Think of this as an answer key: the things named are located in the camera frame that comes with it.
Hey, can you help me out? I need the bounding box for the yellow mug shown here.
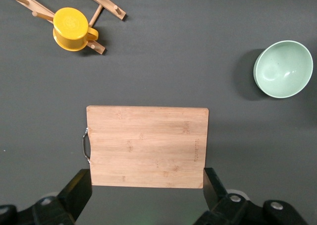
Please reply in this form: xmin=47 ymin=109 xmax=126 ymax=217
xmin=53 ymin=7 xmax=99 ymax=52

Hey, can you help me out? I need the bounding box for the pale green bowl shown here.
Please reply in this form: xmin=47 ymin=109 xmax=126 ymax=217
xmin=253 ymin=40 xmax=314 ymax=99

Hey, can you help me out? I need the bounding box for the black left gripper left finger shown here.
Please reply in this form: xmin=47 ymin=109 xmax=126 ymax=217
xmin=0 ymin=169 xmax=93 ymax=225

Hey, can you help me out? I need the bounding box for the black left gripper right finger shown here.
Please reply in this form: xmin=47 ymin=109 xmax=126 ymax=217
xmin=193 ymin=167 xmax=308 ymax=225

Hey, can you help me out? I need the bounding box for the wooden cutting board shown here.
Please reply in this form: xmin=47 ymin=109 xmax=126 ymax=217
xmin=82 ymin=105 xmax=210 ymax=189

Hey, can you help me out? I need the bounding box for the wooden peg drying rack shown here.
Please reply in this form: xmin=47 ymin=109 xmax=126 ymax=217
xmin=0 ymin=0 xmax=127 ymax=55

